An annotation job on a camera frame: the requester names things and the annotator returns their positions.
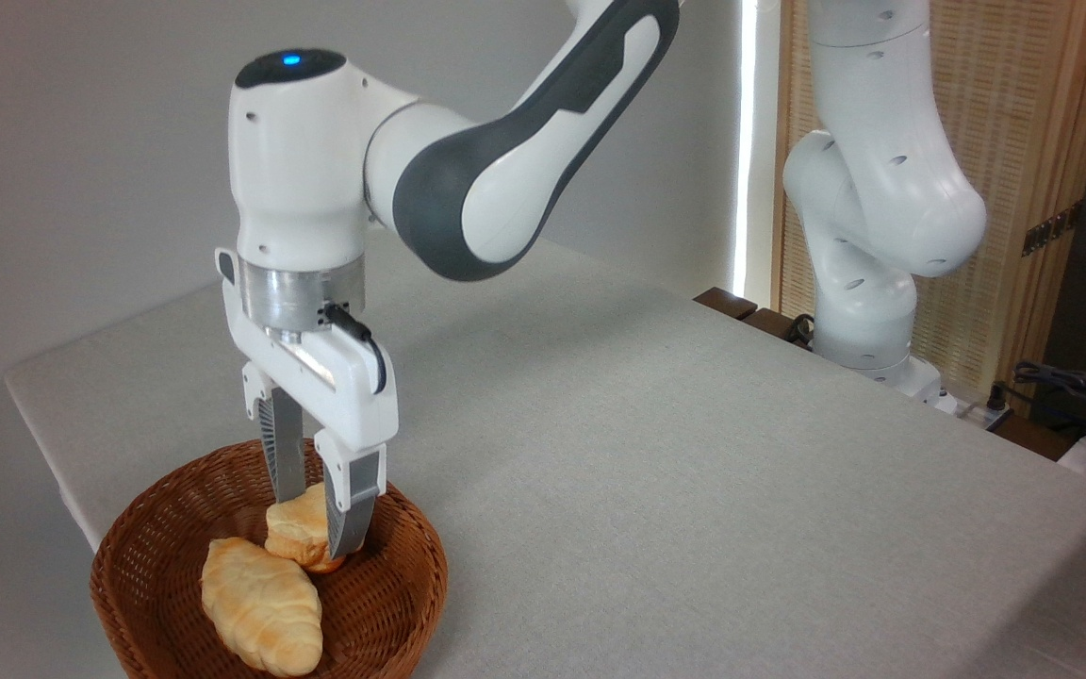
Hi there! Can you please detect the dark brown wooden block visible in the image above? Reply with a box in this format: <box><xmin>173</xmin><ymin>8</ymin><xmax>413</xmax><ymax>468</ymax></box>
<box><xmin>694</xmin><ymin>287</ymin><xmax>759</xmax><ymax>322</ymax></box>
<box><xmin>741</xmin><ymin>307</ymin><xmax>814</xmax><ymax>352</ymax></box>

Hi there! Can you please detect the oval pale bread loaf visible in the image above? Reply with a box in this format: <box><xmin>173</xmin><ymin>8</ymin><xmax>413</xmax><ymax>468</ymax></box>
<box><xmin>201</xmin><ymin>537</ymin><xmax>325</xmax><ymax>676</ymax></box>

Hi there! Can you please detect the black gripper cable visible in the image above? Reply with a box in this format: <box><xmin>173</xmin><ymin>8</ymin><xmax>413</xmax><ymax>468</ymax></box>
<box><xmin>321</xmin><ymin>303</ymin><xmax>389</xmax><ymax>396</ymax></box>

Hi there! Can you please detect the brown wicker basket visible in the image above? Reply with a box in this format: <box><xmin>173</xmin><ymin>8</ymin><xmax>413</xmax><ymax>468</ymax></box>
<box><xmin>90</xmin><ymin>438</ymin><xmax>450</xmax><ymax>679</ymax></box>

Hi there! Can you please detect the white power strip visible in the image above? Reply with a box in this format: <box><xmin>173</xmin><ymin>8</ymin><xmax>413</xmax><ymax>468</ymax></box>
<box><xmin>937</xmin><ymin>390</ymin><xmax>1013</xmax><ymax>433</ymax></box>

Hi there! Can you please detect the dark metal screen hinge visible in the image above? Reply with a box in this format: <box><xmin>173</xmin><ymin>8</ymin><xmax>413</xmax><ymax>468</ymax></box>
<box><xmin>1021</xmin><ymin>202</ymin><xmax>1084</xmax><ymax>257</ymax></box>

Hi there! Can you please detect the bamboo folding screen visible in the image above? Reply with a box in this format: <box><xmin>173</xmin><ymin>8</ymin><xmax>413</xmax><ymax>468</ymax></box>
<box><xmin>771</xmin><ymin>0</ymin><xmax>1086</xmax><ymax>408</ymax></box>

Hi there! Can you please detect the round knotted bread roll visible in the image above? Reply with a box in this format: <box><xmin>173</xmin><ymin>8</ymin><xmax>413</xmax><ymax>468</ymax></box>
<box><xmin>265</xmin><ymin>482</ymin><xmax>366</xmax><ymax>574</ymax></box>

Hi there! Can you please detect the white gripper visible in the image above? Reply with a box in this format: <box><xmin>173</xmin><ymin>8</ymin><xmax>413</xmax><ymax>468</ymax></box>
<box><xmin>215</xmin><ymin>247</ymin><xmax>401</xmax><ymax>560</ymax></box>

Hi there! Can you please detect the black cable bundle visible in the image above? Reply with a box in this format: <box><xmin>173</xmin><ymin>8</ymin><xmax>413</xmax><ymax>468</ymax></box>
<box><xmin>1012</xmin><ymin>360</ymin><xmax>1086</xmax><ymax>444</ymax></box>

